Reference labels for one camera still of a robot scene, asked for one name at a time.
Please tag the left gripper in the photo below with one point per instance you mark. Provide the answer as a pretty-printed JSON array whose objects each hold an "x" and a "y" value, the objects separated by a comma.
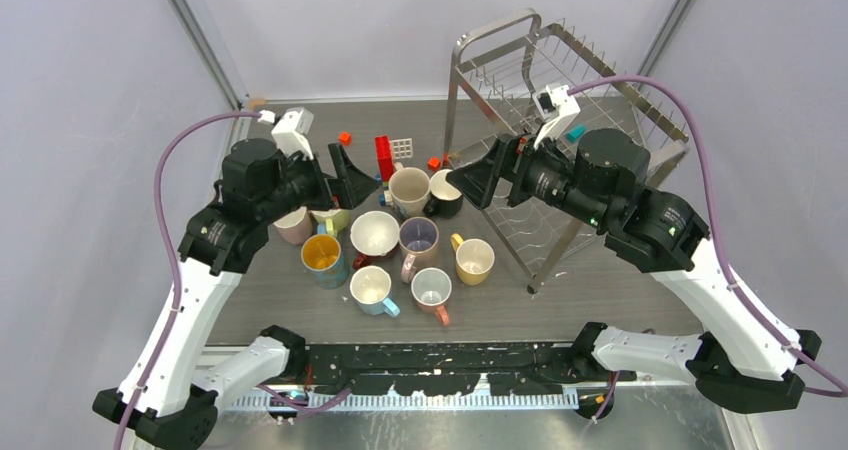
[{"x": 358, "y": 184}]

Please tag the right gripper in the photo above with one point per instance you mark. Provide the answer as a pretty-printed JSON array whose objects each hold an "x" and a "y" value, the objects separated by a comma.
[{"x": 477, "y": 180}]

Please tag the pale yellow mug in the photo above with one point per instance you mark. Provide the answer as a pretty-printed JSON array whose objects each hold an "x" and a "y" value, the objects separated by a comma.
[{"x": 331, "y": 222}]

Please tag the dark red cup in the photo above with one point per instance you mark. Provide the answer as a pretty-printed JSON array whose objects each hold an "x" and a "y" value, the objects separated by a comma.
[{"x": 374, "y": 235}]

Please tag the cream floral mug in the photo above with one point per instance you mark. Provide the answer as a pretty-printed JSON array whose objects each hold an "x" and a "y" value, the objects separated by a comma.
[{"x": 409, "y": 188}]

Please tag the pink faceted mug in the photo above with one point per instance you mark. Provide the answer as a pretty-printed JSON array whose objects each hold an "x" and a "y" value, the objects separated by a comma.
[{"x": 296, "y": 227}]

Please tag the black glossy mug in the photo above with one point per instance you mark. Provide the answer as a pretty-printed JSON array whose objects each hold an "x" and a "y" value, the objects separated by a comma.
[{"x": 445, "y": 200}]

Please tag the blue patterned mug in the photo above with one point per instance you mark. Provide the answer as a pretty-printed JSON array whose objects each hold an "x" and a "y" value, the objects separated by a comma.
[{"x": 323, "y": 257}]

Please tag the pink cup rack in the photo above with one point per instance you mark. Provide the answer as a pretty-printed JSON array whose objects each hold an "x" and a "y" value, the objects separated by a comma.
[{"x": 419, "y": 240}]

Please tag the light blue cup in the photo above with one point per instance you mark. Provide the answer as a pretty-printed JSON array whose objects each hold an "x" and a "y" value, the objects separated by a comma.
[{"x": 370, "y": 287}]

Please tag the small yellow cup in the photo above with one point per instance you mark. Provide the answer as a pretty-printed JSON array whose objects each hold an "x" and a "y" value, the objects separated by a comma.
[{"x": 474, "y": 259}]

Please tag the small salmon cup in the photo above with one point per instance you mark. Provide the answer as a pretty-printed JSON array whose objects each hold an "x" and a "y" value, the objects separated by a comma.
[{"x": 431, "y": 289}]

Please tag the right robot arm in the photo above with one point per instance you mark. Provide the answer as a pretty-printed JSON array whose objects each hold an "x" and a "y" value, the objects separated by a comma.
[{"x": 738, "y": 363}]

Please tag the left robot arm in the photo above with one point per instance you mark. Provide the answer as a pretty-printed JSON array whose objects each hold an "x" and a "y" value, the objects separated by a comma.
[{"x": 165, "y": 401}]

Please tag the steel dish rack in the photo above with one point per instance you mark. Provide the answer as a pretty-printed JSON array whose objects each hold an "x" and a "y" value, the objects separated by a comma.
[{"x": 493, "y": 72}]

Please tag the red duplo block tower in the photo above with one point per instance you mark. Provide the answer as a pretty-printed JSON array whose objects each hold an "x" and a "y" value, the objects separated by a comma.
[{"x": 384, "y": 158}]

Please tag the orange cube near grid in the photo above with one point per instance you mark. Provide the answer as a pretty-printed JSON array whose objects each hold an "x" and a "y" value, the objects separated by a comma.
[{"x": 434, "y": 164}]

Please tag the white window grid piece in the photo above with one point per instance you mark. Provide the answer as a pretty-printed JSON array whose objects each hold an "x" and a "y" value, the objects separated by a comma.
[{"x": 401, "y": 149}]

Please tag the small teal block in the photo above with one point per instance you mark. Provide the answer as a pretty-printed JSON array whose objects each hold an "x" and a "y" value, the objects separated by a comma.
[{"x": 575, "y": 133}]

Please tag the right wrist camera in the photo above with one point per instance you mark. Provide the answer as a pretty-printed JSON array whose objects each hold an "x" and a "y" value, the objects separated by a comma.
[{"x": 558, "y": 109}]

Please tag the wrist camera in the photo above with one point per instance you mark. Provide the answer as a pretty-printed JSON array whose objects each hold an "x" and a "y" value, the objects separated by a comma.
[
  {"x": 290, "y": 130},
  {"x": 558, "y": 109}
]

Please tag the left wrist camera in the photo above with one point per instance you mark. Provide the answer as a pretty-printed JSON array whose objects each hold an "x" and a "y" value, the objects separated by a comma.
[{"x": 290, "y": 130}]

